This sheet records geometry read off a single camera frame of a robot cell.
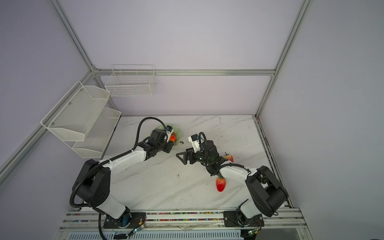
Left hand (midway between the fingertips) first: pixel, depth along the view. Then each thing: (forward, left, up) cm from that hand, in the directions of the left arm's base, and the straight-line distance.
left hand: (168, 142), depth 91 cm
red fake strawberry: (-23, -31, -7) cm, 39 cm away
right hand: (-10, -9, +5) cm, 14 cm away
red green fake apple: (-6, -38, -7) cm, 39 cm away
